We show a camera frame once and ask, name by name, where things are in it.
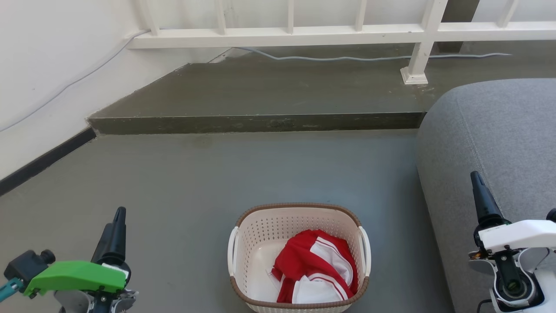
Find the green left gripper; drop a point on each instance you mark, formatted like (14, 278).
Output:
(78, 276)

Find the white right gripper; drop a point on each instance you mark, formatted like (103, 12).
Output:
(521, 234)

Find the beige perforated laundry basket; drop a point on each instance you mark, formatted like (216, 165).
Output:
(256, 243)

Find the teal plastic part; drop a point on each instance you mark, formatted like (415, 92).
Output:
(9, 289)

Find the grey fabric sofa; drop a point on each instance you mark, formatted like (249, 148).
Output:
(491, 130)

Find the black baseboard strip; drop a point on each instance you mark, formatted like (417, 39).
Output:
(43, 161)

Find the dark pillar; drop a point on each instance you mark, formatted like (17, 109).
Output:
(460, 11)

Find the red and white garment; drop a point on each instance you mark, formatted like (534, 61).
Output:
(304, 256)

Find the white wooden railing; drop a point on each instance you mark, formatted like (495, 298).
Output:
(304, 34)

